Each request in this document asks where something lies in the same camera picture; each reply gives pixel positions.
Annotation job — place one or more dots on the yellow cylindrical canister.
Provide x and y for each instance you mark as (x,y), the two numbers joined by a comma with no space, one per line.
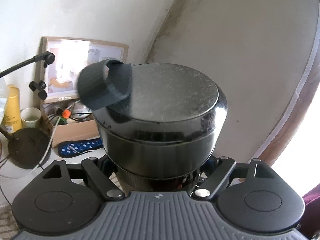
(12,119)

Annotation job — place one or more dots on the blue dotted power strip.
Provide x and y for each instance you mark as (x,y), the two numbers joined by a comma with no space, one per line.
(71,149)

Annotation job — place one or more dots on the stainless steel thermos container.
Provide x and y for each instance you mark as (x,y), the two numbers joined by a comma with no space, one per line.
(161,135)

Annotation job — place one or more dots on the long cardboard box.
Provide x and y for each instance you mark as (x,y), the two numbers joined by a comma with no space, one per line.
(79,126)

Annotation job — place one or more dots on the orange cap green bottle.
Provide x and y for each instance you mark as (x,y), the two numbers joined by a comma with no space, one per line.
(64,117)

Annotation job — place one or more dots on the white ceramic cup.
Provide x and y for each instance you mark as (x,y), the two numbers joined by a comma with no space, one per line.
(30,117)

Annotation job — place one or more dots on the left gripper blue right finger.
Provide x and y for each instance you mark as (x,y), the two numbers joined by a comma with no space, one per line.
(213,178)

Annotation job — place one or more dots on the framed baby photo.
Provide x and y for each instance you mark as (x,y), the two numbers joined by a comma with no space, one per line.
(72,55)

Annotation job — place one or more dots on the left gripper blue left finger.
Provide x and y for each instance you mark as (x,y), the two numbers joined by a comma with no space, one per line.
(97,178)

